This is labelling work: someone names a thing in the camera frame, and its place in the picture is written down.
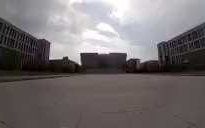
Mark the dark raised ground strip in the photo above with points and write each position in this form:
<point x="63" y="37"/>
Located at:
<point x="16" y="78"/>

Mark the small dark building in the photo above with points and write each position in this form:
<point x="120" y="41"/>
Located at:
<point x="133" y="64"/>

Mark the tall building with window rows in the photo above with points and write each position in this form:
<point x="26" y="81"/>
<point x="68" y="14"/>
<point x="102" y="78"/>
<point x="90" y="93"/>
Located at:
<point x="190" y="45"/>

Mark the low dark building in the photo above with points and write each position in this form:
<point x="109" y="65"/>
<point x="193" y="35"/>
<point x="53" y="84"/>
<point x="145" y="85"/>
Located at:
<point x="61" y="65"/>

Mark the wide dark blocky building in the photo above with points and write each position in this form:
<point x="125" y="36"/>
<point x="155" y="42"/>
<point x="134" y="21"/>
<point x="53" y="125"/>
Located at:
<point x="103" y="61"/>

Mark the large building with window grid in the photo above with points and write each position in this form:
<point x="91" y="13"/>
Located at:
<point x="10" y="41"/>

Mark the low pale-roofed building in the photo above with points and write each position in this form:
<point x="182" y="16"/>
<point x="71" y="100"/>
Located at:
<point x="150" y="66"/>

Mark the grey paved plaza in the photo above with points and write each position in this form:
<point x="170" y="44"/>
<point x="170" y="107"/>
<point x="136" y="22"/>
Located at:
<point x="103" y="100"/>

